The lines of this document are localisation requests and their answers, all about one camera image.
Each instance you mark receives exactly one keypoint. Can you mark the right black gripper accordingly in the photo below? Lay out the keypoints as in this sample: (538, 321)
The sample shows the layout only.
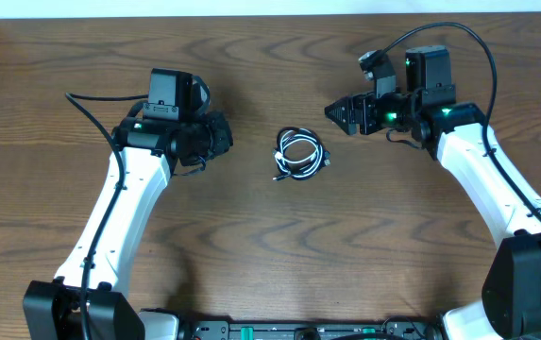
(363, 102)

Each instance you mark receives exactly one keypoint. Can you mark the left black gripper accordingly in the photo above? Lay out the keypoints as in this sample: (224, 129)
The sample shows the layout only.
(224, 140)

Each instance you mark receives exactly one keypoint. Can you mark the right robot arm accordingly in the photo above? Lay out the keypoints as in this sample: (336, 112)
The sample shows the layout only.
(455, 135)

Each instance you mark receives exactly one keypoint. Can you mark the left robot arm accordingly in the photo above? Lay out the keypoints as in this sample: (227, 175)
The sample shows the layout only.
(170, 125)

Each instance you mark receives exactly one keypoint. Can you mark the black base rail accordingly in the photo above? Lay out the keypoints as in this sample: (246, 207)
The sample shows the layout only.
(399, 328)

